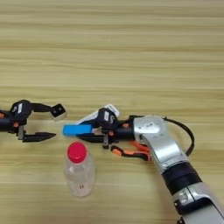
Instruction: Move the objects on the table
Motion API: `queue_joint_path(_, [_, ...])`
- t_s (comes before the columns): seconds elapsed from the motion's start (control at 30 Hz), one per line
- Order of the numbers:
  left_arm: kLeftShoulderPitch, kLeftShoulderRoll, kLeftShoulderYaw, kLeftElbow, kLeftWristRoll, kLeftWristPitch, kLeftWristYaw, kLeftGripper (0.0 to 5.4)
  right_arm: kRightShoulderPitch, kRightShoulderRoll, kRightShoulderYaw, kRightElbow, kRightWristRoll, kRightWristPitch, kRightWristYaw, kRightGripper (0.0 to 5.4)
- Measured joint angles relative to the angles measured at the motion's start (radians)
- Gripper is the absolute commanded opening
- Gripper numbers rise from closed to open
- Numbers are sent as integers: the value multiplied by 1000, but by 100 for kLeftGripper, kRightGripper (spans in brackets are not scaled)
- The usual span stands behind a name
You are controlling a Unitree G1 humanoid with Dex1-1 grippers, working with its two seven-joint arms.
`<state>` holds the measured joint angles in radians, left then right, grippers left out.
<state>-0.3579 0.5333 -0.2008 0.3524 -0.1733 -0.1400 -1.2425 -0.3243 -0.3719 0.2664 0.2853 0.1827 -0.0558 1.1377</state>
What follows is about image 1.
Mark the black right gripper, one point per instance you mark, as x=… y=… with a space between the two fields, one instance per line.
x=122 y=131

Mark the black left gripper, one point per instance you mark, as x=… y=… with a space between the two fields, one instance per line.
x=8 y=124

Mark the blue rectangular block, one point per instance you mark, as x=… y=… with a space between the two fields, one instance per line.
x=77 y=130

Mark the small black and white cube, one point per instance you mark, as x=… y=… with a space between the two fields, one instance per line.
x=59 y=112

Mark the clear bottle with red cap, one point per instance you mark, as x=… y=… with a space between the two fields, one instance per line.
x=79 y=172

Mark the orange and black pliers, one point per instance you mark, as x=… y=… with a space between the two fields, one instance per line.
x=128 y=153

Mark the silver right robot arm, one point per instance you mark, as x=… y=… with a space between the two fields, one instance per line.
x=163 y=140

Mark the white remote control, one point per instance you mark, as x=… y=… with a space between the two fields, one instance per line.
x=87 y=119

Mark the labelled black box, left gripper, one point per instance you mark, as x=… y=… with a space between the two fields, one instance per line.
x=20 y=108

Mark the labelled black box, gripper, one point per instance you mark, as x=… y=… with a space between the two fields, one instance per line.
x=106 y=116
x=20 y=108

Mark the labelled black box, right gripper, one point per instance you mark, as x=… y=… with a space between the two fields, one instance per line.
x=106 y=116

